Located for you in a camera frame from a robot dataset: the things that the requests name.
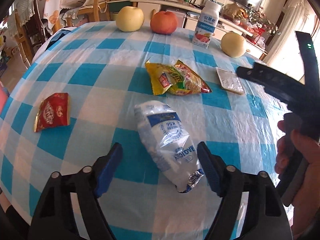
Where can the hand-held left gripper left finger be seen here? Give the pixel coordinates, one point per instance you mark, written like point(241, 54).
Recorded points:
point(108, 170)

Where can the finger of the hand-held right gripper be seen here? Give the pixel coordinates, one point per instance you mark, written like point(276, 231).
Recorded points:
point(265, 80)

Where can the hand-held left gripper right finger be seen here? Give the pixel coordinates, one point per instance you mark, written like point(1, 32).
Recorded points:
point(208, 167)

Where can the white blue plastic bag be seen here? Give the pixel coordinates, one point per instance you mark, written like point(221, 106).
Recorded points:
point(165, 135)

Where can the red clear noodle wrapper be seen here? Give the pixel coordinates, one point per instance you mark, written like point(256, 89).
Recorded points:
point(193, 82)

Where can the small red foil wrapper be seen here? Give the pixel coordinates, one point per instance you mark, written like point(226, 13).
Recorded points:
point(52, 111)

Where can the yellow snack wrapper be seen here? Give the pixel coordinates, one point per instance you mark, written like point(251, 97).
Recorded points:
point(158, 77)

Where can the person's right forearm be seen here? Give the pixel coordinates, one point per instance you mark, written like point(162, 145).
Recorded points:
point(307, 217)

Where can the person's right hand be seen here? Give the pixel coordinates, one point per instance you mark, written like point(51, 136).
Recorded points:
point(307, 145)

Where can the silver blister pack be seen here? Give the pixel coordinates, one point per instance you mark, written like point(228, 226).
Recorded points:
point(230, 81)

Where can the red gift bag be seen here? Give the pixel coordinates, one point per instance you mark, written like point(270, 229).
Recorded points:
point(258, 35)

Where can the small yellow pear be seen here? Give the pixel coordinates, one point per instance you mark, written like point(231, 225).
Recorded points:
point(233, 45)

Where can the cream curtain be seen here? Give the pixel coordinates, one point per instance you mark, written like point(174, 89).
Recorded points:
point(297, 22)

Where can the pink flower arrangement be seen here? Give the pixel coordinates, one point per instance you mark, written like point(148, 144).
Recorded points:
point(261, 17)

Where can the gold wrapped gift basket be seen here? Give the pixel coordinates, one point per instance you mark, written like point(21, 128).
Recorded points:
point(233, 11)

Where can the white yogurt bottle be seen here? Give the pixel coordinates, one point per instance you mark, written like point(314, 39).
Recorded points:
point(206, 25)

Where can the blue checked tablecloth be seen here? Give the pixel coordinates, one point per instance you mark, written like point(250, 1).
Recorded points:
point(100, 80)

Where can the red apple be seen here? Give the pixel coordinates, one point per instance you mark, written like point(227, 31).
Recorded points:
point(163, 23)

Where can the dark blue cloth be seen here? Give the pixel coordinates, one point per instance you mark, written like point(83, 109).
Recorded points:
point(58, 36)

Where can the large yellow apple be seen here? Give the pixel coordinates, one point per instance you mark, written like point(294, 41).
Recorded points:
point(130, 19)

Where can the dark wooden chair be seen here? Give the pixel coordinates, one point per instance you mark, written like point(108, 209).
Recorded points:
point(30, 37)

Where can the light wooden chair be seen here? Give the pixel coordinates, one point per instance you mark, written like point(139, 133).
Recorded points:
point(96, 7)

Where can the dark green box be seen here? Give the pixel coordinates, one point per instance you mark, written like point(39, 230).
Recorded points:
point(117, 7)

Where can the white cloth with orange print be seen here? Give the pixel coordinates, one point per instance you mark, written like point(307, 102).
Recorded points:
point(52, 7)

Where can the white lace cloth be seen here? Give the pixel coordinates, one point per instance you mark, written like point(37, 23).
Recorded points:
point(25, 5)

